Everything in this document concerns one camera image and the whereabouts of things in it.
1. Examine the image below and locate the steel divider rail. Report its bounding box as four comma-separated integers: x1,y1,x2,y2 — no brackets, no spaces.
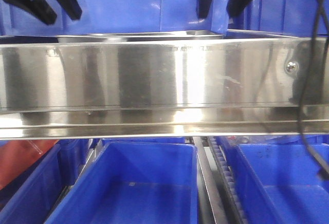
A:
192,137,228,223

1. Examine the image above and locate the blue bin lower right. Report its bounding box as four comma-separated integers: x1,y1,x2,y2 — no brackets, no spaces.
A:
232,143,329,224

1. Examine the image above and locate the blue bin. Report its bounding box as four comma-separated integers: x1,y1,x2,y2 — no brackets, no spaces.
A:
232,143,329,224
46,142,198,223
1,139,89,223

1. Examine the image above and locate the black roller track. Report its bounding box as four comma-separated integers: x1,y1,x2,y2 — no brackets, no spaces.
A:
207,137,248,223

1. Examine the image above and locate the chrome screw on rail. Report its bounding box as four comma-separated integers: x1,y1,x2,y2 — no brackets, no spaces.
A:
285,61,299,74

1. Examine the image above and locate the black hanging cable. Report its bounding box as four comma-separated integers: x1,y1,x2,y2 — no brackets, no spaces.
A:
297,0,329,181

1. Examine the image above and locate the blue crate upper right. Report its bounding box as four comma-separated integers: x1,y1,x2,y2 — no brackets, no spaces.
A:
232,0,328,37

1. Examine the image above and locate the stainless steel shelf front rail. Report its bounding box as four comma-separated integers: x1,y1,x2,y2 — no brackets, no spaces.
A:
1,38,328,139

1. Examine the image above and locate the blue bin lower left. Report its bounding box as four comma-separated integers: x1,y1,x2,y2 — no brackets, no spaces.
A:
1,139,89,223

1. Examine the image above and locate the large blue crate upper middle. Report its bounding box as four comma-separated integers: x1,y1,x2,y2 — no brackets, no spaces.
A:
1,0,228,36

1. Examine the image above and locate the blue bin lower middle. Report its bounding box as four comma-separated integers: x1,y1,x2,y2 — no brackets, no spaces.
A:
46,142,198,223

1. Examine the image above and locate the red bag in bin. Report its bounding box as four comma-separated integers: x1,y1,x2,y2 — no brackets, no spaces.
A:
1,139,58,189

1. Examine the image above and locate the silver metal tray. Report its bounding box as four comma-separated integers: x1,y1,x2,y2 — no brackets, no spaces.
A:
57,30,224,43

